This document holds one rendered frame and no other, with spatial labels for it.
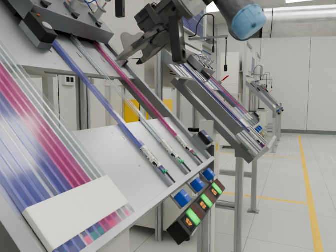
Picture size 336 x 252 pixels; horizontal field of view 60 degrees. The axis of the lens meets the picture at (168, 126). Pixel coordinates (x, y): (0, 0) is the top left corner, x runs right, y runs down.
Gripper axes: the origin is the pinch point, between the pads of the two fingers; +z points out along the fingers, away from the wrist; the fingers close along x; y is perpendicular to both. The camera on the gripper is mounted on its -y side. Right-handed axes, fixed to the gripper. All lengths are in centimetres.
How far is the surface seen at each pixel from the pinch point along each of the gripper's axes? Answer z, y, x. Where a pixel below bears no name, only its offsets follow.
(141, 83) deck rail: 8.5, 0.4, -19.2
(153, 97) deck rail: 7.4, -6.4, -19.2
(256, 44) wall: -32, 139, -760
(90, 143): 5.7, -18.2, 25.2
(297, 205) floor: 18, -111, -197
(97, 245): 1, -34, 41
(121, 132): 5.9, -17.0, 13.0
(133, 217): 0.7, -33.6, 31.6
